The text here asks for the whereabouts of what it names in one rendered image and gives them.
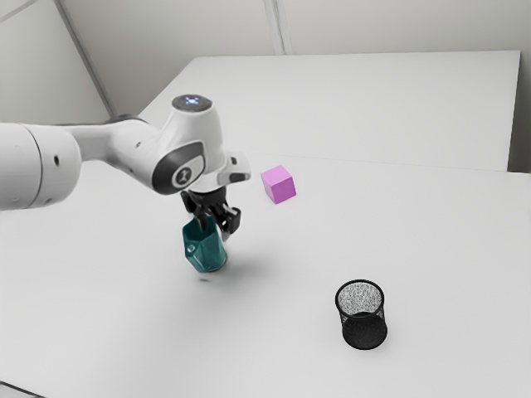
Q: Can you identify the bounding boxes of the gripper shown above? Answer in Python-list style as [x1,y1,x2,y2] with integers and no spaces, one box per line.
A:
[179,186,242,245]

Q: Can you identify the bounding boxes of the teal faceted mug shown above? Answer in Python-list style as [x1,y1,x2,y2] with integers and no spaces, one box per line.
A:
[182,217,228,274]

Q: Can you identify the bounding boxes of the pink cube block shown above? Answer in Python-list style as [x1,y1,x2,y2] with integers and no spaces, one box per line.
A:
[260,164,298,206]

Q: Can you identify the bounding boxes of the black mesh pen holder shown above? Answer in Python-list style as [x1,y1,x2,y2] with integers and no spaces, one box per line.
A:
[334,279,389,351]

